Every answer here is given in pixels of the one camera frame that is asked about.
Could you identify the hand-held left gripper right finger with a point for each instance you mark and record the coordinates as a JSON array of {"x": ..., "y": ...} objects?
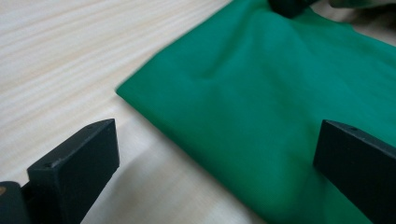
[{"x": 358, "y": 168}]

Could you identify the green t-shirt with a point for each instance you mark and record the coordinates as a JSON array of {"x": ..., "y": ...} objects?
[{"x": 264, "y": 102}]

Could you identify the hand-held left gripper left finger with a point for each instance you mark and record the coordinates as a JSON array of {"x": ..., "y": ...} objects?
[{"x": 74, "y": 174}]

